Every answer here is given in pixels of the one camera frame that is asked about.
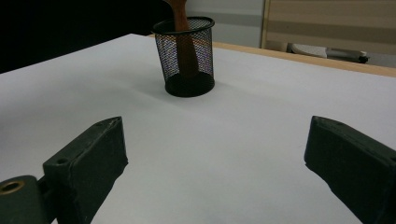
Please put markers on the grey tool on ledge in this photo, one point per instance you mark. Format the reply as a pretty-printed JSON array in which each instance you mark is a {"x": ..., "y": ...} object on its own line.
[{"x": 330, "y": 53}]

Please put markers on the light wooden desk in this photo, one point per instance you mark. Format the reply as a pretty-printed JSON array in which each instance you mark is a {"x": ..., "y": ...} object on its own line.
[{"x": 336, "y": 21}]

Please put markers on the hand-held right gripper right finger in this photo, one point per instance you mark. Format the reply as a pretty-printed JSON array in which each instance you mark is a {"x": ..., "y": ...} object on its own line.
[{"x": 355, "y": 161}]

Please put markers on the white table board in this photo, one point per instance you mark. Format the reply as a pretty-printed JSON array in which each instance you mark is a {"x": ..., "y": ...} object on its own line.
[{"x": 218, "y": 140}]

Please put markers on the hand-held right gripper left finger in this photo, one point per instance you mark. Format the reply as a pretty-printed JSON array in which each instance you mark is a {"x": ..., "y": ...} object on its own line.
[{"x": 87, "y": 168}]

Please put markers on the brown wooden hairbrush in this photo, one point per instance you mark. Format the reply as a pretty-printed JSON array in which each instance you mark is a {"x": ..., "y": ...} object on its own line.
[{"x": 183, "y": 40}]

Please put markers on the black mesh cup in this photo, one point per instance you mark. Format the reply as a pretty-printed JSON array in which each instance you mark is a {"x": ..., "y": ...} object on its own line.
[{"x": 190, "y": 85}]

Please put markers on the white cabinet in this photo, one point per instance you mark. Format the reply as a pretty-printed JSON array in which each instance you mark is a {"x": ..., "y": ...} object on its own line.
[{"x": 230, "y": 25}]

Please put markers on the light wooden table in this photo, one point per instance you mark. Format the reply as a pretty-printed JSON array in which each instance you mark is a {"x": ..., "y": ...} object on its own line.
[{"x": 311, "y": 60}]

